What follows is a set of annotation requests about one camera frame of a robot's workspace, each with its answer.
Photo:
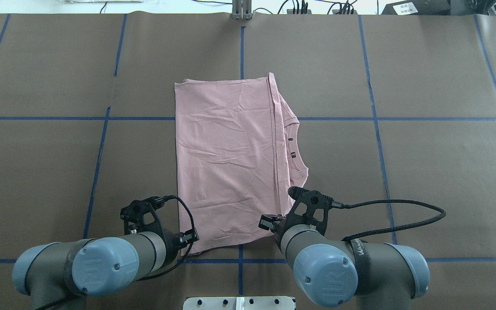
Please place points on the aluminium frame post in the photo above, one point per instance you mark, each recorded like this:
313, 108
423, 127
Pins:
242, 9

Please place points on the pink Snoopy t-shirt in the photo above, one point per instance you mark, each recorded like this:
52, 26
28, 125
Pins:
237, 156

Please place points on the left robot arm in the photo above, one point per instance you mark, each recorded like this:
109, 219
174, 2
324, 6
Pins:
61, 276

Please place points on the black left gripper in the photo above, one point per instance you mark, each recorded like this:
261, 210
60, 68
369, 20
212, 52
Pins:
172, 241

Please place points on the black electronics box with label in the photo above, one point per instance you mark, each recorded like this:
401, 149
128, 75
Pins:
439, 7

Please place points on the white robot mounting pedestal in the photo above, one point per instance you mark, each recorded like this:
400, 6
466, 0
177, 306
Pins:
241, 303

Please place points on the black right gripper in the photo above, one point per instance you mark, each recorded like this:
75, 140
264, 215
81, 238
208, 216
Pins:
277, 227

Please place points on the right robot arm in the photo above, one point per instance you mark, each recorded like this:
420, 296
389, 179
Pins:
330, 273

